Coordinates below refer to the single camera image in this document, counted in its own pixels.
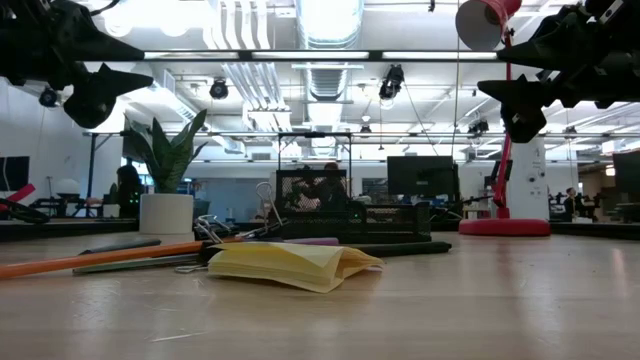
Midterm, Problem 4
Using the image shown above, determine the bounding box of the black hoop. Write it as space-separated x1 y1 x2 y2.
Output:
0 198 50 225

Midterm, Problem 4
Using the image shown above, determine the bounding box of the grey-green pen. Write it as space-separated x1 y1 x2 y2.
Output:
72 253 201 276

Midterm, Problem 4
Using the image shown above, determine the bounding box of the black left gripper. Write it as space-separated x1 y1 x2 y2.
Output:
0 0 155 130

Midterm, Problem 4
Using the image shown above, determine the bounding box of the black ceiling spotlight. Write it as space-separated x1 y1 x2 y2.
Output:
38 86 59 108
208 78 230 101

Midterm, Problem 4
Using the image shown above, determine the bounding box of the red desk lamp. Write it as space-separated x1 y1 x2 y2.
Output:
454 0 552 237

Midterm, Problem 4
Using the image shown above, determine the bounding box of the orange pencil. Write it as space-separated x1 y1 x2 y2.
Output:
0 235 246 280

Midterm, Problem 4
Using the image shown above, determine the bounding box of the dark grey pen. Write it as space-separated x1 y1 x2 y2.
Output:
78 238 162 256

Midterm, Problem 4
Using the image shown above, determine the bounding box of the red bar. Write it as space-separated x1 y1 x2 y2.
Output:
0 183 37 206

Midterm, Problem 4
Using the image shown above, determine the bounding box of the black binder clip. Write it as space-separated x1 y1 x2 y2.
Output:
234 181 290 240
193 214 234 265

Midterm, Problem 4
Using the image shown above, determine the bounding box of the dark wall screen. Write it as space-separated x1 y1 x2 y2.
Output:
0 155 30 192

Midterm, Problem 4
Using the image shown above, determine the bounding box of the black mesh desk organizer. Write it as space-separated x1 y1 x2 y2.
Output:
269 168 432 245

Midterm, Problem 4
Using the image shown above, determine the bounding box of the white globe lamp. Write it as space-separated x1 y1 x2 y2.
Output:
54 178 81 197

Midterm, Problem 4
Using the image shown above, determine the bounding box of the black overhead crossbar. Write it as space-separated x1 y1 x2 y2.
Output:
82 48 501 63

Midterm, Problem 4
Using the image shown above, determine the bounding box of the person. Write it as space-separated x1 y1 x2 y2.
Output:
298 161 351 211
563 187 577 221
115 158 145 220

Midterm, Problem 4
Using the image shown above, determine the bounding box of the black hanging camera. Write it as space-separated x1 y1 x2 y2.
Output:
378 63 406 101

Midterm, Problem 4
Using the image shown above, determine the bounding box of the black aluminium table frame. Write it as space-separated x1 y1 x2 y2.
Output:
0 218 640 241

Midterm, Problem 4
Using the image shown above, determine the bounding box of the yellow sticky note pad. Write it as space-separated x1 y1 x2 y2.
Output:
207 241 385 294

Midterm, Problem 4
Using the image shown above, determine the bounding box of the black computer monitor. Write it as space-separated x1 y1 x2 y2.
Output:
387 155 460 201
612 149 640 196

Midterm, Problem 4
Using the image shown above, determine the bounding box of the black marker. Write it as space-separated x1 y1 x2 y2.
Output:
344 241 453 259

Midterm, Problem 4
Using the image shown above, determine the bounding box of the purple highlighter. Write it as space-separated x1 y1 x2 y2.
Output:
249 236 340 247

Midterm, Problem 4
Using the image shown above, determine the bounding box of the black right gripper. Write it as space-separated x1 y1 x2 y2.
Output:
477 0 640 145

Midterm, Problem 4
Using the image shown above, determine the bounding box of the green plant in white pot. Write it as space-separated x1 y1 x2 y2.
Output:
123 108 209 235

